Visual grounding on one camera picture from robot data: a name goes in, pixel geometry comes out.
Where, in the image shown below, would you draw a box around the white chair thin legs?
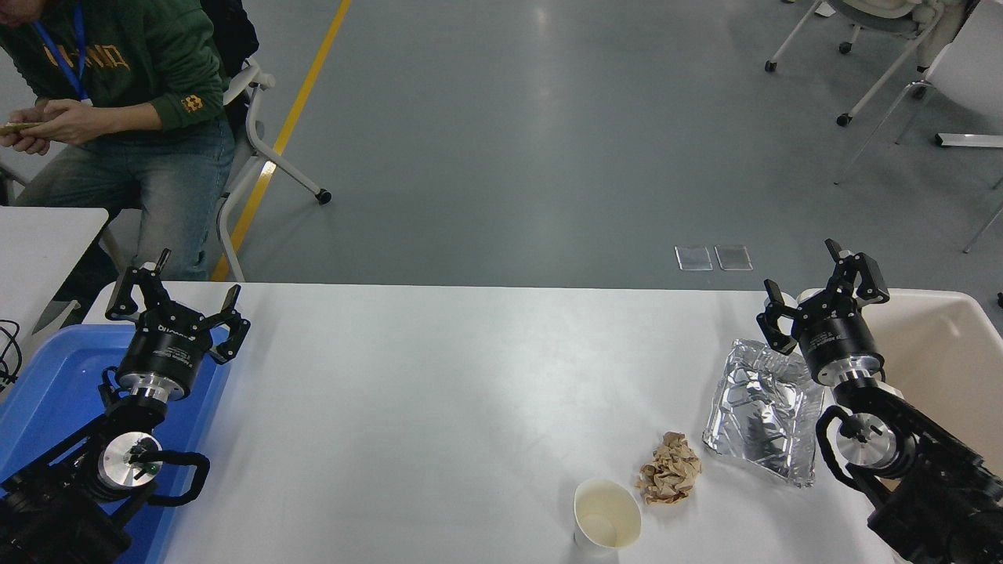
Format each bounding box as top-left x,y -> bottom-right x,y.
833,0 -> 1003,254

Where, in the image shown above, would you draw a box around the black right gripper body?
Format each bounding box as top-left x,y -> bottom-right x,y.
793,291 -> 882,381

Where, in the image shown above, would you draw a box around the white paper cup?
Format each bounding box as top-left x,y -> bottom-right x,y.
573,479 -> 643,559

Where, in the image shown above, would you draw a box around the grey seat rolling chair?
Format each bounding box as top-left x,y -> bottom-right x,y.
765,0 -> 980,128

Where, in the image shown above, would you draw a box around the white side table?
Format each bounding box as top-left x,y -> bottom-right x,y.
0,206 -> 109,353

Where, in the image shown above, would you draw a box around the person's right hand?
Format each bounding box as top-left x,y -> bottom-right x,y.
0,129 -> 51,156

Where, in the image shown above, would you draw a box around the white chair on casters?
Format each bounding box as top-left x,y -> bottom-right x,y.
212,56 -> 332,283

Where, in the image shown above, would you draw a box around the blue plastic tray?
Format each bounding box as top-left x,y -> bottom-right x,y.
0,324 -> 234,564

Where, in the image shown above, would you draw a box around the tan paper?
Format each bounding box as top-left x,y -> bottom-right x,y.
635,432 -> 704,506

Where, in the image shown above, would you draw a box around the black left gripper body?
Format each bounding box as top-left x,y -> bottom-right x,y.
118,304 -> 215,387

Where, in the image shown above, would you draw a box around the silver foil tray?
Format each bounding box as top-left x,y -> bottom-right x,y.
702,338 -> 827,488

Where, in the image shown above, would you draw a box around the large pale plastic bin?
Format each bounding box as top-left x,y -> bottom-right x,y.
797,288 -> 1003,564

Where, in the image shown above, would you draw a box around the blue lanyard with badge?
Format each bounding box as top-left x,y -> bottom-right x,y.
33,2 -> 93,107

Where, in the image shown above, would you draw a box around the person's left hand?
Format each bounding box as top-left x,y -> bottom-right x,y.
33,99 -> 122,148

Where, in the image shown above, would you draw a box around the black bag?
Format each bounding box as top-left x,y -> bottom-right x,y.
200,0 -> 260,79

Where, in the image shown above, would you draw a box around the black cable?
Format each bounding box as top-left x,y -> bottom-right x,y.
0,320 -> 23,389

